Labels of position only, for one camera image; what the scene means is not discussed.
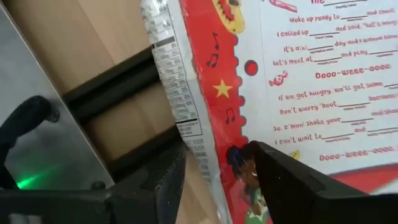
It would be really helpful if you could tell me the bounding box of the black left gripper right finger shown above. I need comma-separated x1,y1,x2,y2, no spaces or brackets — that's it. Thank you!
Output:
253,140,398,224

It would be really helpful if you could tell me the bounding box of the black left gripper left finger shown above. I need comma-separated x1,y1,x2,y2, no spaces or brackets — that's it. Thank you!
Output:
105,139,188,224

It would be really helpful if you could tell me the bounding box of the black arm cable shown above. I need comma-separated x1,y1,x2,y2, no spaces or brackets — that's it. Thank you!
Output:
0,95,60,190

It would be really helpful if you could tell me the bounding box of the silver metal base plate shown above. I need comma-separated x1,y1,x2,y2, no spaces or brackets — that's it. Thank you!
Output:
0,2,116,191

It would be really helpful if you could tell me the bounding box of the black frame bar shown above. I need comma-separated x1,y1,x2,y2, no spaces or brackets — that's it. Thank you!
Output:
61,45,163,123
104,124,185,183

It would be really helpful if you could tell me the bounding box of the Life cinnamon cereal box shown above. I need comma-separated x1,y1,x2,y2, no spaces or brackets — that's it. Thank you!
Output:
139,0,398,224

